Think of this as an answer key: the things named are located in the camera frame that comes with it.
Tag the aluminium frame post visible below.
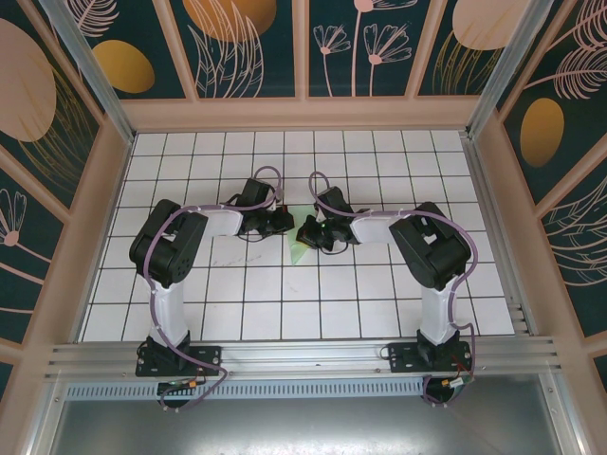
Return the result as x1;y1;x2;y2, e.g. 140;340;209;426
464;0;555;139
37;0;138;146

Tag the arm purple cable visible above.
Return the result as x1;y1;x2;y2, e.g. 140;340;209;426
308;171;479;409
144;166;285;411

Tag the light green cloth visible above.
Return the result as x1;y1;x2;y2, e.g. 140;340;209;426
286;207;314;265

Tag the grey slotted cable duct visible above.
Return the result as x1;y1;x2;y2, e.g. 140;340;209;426
65;381;542;400

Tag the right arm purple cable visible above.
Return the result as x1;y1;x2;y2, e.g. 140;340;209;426
308;171;479;409

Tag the small circuit board with connector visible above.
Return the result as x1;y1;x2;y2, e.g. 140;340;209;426
438;376;477;394
158;377;205;394

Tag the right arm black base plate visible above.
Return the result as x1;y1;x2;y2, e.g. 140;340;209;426
387;340;473;373

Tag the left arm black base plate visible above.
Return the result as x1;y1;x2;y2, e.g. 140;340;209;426
136;344;223;378

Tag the long aluminium mounting rail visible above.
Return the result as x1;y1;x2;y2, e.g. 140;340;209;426
45;335;563;385

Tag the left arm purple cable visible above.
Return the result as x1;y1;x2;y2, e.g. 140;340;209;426
144;166;285;411

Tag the aluminium side rail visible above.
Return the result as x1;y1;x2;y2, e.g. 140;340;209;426
462;135;540;337

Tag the grey metal sheet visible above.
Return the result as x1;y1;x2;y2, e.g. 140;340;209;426
46;397;565;455

